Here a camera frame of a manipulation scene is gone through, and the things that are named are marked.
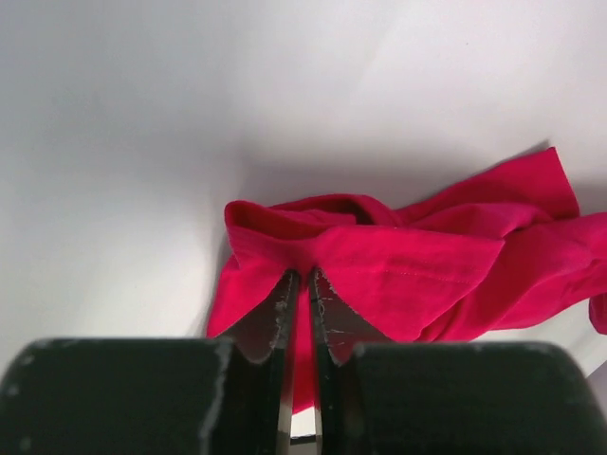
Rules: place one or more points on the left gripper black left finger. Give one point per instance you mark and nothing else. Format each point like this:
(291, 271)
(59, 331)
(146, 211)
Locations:
(230, 394)

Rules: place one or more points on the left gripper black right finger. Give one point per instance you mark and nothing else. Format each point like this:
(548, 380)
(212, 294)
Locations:
(377, 396)

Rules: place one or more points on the crimson red t shirt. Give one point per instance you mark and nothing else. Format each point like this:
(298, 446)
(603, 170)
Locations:
(505, 249)

